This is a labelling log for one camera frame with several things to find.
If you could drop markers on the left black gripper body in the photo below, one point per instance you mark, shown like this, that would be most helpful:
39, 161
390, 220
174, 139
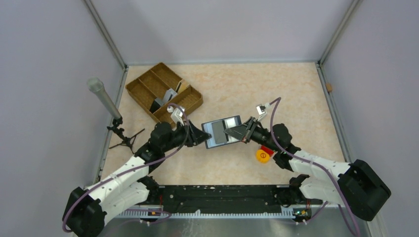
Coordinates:
187, 138

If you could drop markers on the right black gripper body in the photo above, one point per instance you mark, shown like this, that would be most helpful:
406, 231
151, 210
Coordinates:
253, 130

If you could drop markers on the navy blue card holder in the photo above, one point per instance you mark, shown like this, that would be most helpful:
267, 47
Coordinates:
229, 122

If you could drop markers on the dark grey credit card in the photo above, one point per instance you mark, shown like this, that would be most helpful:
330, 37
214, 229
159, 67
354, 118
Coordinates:
155, 106

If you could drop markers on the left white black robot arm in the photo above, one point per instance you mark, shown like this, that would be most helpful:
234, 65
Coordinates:
90, 209

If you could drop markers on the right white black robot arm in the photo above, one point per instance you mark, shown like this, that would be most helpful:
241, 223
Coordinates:
353, 185

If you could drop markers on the silver card in tray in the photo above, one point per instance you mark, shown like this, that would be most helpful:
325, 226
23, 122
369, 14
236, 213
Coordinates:
169, 94

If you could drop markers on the gold card in tray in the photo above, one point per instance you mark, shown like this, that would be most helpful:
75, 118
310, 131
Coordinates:
182, 85

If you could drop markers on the red toy block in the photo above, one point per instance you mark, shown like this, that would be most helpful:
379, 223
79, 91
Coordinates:
267, 150

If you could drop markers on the yellow round toy block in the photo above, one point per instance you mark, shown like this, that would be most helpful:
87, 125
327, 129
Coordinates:
262, 156

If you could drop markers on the woven brown divided tray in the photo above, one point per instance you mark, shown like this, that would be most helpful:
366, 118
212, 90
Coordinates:
153, 84

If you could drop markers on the small brown block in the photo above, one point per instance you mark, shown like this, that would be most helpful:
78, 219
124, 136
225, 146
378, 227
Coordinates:
329, 87

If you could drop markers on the grey microphone on tripod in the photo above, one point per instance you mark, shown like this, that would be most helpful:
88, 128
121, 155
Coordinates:
96, 86

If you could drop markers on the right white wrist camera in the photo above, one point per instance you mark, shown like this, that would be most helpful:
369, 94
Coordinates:
262, 110

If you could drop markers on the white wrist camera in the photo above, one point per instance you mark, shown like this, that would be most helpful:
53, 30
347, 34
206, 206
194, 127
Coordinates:
176, 114
262, 110

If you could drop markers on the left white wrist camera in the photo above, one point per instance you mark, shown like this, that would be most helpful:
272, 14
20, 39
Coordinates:
176, 114

